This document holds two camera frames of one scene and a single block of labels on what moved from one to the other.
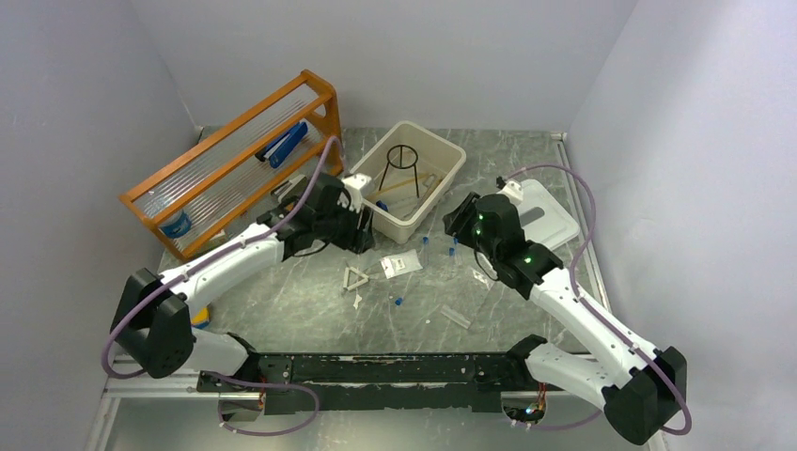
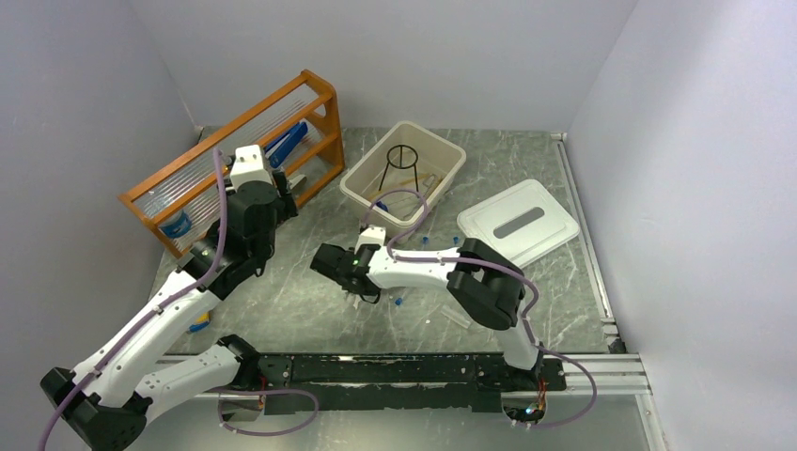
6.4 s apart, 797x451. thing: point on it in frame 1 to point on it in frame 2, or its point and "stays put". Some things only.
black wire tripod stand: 400,164 stays put
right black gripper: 457,222 to 371,292
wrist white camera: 353,183 to 248,166
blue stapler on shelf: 277,151 stays put
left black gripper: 356,240 to 286,207
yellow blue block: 202,318 stays put
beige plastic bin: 412,172 stays put
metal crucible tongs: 430,183 stays put
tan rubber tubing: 398,185 stays put
